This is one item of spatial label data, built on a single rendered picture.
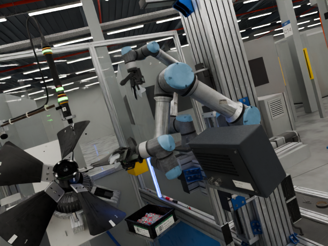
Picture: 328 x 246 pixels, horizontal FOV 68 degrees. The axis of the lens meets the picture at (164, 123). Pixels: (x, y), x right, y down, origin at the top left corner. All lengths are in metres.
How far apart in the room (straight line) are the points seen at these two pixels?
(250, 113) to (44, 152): 1.24
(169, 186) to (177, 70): 1.48
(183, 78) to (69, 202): 0.84
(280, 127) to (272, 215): 0.59
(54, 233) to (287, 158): 1.26
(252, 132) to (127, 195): 1.62
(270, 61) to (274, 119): 3.90
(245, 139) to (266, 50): 4.94
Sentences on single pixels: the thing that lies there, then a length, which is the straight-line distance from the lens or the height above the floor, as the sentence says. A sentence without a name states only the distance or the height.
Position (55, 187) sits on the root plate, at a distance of 1.31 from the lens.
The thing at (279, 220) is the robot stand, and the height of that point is 0.41.
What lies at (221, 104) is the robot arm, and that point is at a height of 1.31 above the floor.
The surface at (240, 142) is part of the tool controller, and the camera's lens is 0.70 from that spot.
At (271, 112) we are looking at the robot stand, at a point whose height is 1.13.
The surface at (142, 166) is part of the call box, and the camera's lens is 1.67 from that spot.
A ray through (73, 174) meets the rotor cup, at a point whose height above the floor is 1.19.
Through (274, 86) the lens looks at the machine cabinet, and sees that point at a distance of 5.58.
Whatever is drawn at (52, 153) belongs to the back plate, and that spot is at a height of 1.29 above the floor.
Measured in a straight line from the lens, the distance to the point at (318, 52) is 8.58.
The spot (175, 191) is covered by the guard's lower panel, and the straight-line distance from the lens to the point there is 2.39.
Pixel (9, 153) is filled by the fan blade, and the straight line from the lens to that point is 1.44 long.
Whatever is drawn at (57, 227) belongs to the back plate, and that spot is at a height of 0.94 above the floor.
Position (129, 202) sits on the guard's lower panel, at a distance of 2.22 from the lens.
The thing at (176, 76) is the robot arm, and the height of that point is 1.49.
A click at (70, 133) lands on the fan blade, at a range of 1.50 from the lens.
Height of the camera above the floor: 1.39
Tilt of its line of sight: 4 degrees down
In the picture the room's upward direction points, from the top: 17 degrees counter-clockwise
